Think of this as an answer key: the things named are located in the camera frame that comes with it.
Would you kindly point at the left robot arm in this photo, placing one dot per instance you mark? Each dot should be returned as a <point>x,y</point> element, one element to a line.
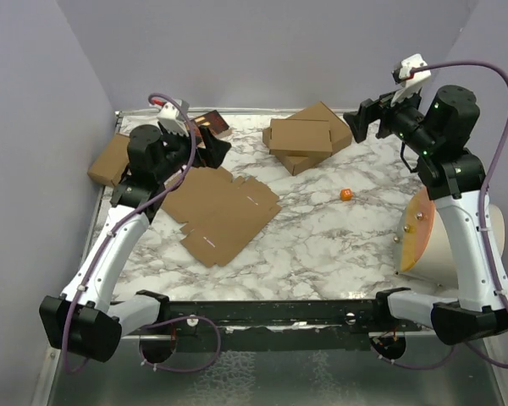
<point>83,320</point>

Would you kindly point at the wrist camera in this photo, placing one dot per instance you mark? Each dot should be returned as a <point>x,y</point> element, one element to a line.
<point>169,118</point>
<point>411,83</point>

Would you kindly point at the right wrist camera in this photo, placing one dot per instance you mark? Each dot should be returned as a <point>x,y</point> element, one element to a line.
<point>411,83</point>

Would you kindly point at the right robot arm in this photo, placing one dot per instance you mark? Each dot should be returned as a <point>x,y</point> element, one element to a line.
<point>453,177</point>

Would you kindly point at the white cylinder drum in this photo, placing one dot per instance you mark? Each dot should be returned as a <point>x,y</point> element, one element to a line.
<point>421,245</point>

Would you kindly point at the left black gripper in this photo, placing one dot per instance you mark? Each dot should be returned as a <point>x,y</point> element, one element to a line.
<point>211,156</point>

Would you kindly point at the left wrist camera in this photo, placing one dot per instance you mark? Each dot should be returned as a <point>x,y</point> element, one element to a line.
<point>169,118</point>

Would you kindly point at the small closed cardboard box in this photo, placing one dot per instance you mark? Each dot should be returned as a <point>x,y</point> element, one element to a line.
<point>109,167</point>

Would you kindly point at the small orange cube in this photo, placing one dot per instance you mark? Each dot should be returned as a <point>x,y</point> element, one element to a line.
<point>346,194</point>

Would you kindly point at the dark orange book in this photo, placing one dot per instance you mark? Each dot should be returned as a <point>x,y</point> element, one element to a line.
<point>213,121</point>

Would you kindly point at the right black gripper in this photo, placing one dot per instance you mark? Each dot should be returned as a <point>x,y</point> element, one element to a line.
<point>372,110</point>

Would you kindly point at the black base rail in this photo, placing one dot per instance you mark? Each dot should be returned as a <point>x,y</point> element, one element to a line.
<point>275,325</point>

